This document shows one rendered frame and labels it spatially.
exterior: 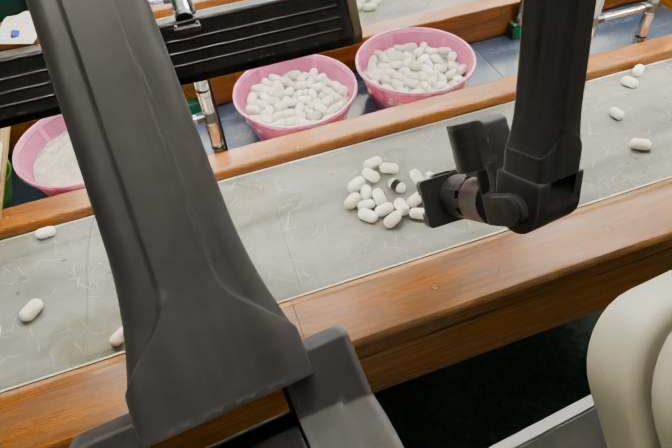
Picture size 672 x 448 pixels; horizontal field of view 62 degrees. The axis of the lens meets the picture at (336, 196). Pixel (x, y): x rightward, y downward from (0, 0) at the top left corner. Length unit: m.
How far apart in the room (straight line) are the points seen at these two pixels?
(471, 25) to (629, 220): 0.70
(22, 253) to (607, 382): 0.99
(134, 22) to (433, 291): 0.67
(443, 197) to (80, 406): 0.55
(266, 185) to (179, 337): 0.85
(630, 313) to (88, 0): 0.23
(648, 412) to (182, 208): 0.16
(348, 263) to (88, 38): 0.71
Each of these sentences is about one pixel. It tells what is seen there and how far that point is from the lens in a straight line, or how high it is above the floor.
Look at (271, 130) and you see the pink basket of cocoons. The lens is 1.14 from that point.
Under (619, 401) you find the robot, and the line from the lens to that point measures 0.20.
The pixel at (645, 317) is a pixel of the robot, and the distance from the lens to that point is 0.19.
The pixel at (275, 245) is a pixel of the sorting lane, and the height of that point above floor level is 0.74.
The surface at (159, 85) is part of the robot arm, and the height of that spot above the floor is 1.34.
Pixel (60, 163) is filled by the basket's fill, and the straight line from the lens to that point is 1.25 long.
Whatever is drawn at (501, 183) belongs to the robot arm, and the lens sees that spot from 0.62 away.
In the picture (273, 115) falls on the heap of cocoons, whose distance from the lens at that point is 1.19.
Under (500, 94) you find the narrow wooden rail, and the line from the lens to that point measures 1.21.
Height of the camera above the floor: 1.46
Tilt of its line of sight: 46 degrees down
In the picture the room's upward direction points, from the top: 5 degrees counter-clockwise
